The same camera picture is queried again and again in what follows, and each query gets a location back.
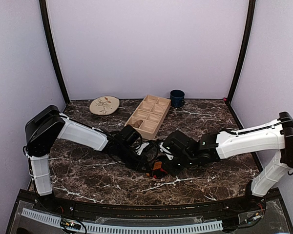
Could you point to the tan beige sock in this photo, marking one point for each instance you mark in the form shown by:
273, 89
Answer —
137, 124

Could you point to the cream floral plate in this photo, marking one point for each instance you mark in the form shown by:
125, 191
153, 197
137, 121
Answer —
104, 105

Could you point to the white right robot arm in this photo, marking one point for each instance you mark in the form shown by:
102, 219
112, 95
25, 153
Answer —
275, 135

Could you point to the dark blue mug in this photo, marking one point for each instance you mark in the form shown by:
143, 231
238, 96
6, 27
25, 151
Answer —
177, 98

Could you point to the wooden compartment tray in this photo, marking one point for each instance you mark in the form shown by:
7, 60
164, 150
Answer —
152, 110

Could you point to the black left frame post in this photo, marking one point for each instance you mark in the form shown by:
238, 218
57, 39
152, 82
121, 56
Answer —
52, 50

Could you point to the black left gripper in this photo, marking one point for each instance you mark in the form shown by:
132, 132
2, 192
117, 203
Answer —
142, 161

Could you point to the white slotted cable duct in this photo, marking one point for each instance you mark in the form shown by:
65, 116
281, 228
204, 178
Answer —
122, 226

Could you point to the argyle patterned sock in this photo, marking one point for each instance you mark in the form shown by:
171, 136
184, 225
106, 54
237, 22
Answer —
157, 170

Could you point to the black right frame post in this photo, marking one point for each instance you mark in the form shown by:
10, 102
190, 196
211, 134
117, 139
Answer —
243, 50

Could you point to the black frame post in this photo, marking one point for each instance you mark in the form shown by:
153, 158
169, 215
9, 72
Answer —
52, 50
243, 50

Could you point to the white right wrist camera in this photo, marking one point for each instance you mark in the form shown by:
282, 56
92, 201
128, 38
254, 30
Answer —
165, 151

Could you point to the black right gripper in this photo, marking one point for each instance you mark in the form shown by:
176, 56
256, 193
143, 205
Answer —
172, 170

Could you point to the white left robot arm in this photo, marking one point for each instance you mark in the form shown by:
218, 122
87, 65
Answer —
50, 124

